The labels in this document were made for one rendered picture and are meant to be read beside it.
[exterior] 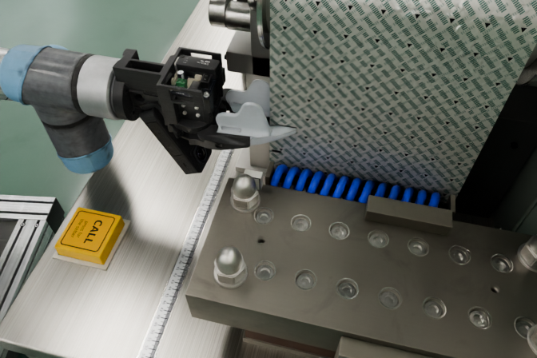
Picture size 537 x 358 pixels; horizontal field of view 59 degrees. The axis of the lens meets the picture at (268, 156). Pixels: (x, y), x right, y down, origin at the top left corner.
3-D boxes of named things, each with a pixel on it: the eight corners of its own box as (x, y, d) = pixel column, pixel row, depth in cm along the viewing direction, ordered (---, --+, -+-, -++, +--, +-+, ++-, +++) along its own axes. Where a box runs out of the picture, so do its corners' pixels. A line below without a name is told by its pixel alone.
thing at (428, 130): (270, 164, 62) (271, 48, 48) (454, 198, 58) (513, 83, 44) (269, 167, 62) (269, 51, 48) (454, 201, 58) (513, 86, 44)
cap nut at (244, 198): (234, 185, 58) (232, 162, 55) (263, 191, 58) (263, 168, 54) (226, 209, 56) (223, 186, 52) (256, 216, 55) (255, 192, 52)
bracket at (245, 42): (240, 149, 80) (229, -21, 56) (278, 155, 79) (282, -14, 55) (232, 171, 76) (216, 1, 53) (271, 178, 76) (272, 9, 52)
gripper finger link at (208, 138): (246, 147, 53) (173, 133, 54) (246, 156, 54) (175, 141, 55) (257, 118, 56) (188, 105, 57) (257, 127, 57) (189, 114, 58)
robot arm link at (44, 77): (44, 80, 66) (20, 28, 59) (117, 92, 64) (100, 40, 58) (12, 118, 61) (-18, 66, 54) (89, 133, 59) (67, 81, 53)
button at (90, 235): (82, 215, 71) (77, 205, 69) (125, 224, 70) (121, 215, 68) (58, 255, 66) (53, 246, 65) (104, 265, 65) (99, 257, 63)
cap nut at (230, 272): (219, 254, 52) (216, 232, 49) (251, 261, 51) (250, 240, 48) (208, 284, 50) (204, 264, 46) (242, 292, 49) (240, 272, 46)
